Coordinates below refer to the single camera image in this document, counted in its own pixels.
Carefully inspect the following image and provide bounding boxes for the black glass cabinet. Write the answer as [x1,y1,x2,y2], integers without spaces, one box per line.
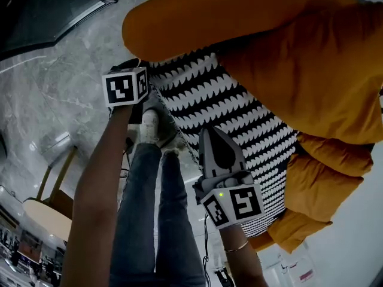
[0,0,117,60]

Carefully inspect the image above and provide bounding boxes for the black white patterned blanket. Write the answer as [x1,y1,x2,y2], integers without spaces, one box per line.
[145,48,300,239]

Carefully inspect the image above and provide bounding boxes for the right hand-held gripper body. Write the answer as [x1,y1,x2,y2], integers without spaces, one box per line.
[193,172,266,230]

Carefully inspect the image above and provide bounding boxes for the white shoe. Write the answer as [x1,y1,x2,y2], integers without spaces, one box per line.
[140,109,161,145]

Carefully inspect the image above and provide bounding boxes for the white cabinet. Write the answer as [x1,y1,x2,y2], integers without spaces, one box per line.
[257,240,383,287]

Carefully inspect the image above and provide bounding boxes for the round wooden stool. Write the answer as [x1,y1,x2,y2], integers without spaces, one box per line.
[23,145,78,242]

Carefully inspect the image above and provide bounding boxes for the thin gold bracelet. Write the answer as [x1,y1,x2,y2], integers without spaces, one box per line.
[224,239,249,253]

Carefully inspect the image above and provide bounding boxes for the person's blue jeans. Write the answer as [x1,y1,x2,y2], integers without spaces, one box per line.
[109,142,207,287]

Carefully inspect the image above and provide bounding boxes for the orange sofa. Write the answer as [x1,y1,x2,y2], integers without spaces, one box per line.
[121,0,383,254]

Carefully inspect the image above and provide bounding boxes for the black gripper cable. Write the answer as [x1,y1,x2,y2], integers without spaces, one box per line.
[119,136,135,179]
[202,213,211,287]

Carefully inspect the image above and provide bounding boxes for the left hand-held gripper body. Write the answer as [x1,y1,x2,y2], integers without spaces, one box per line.
[101,59,150,124]

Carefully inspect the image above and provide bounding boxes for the person's right forearm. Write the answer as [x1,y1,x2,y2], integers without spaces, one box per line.
[220,224,270,287]

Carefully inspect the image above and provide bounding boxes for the person's left forearm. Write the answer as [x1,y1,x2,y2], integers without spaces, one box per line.
[59,105,134,287]

